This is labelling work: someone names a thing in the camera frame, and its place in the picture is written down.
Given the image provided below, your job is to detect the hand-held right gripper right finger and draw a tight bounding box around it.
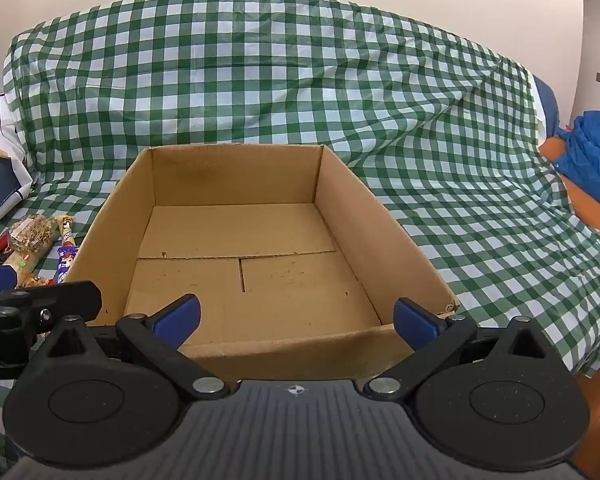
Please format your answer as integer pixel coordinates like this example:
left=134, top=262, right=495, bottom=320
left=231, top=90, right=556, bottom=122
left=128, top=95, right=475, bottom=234
left=362, top=297, right=551, bottom=402

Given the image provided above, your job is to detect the brown cardboard box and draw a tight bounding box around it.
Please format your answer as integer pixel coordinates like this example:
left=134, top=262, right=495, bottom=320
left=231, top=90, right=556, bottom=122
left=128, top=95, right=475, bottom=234
left=62, top=144, right=460, bottom=386

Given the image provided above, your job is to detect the green checked cloth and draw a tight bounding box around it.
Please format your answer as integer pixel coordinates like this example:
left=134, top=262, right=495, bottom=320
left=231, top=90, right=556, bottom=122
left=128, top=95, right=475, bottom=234
left=0, top=0, right=600, bottom=461

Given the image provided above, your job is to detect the green label puffed snack packet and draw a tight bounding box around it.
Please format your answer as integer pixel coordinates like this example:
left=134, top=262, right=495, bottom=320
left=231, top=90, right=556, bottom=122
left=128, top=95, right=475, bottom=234
left=2, top=247, right=56, bottom=288

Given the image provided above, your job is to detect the yellow snack bar packet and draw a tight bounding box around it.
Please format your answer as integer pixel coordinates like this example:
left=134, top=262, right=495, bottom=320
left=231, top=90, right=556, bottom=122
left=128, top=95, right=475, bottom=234
left=55, top=215, right=76, bottom=248

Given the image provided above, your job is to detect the clear crispy noodle snack packet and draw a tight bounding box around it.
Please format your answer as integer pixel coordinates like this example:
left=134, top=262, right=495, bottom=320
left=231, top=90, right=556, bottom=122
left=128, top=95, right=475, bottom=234
left=7, top=215, right=61, bottom=253

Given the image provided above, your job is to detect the purple snack packet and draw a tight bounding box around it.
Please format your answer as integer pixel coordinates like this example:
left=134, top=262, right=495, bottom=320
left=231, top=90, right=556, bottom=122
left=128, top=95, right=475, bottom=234
left=54, top=245, right=80, bottom=285

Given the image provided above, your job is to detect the white printed cloth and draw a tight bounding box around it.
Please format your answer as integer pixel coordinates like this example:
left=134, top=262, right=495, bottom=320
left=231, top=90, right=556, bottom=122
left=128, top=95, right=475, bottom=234
left=0, top=92, right=36, bottom=196

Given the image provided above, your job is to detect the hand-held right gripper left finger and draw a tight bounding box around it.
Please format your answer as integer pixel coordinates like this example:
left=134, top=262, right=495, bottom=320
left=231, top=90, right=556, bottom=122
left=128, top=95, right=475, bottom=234
left=45, top=294, right=231, bottom=402

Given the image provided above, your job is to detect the orange cushion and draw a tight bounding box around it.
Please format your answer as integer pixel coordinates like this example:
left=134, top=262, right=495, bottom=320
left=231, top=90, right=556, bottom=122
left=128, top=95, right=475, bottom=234
left=537, top=137, right=600, bottom=256

